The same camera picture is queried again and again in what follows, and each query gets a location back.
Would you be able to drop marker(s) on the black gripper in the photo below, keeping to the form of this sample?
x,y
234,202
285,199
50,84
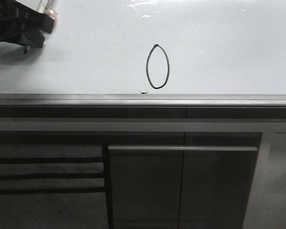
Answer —
x,y
16,18

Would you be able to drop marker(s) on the white marker with tape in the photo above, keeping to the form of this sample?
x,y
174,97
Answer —
x,y
43,19

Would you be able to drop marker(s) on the white whiteboard with aluminium frame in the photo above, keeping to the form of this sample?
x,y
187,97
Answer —
x,y
153,53

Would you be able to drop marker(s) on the grey cabinet with handle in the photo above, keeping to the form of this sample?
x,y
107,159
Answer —
x,y
142,168

